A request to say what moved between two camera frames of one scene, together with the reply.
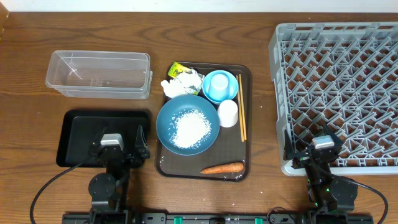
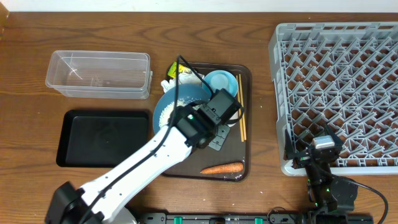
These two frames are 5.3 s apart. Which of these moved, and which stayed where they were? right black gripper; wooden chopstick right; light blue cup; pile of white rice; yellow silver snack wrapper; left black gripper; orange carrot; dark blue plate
Moved: left black gripper; dark blue plate; pile of white rice
Stayed: right black gripper; light blue cup; wooden chopstick right; orange carrot; yellow silver snack wrapper
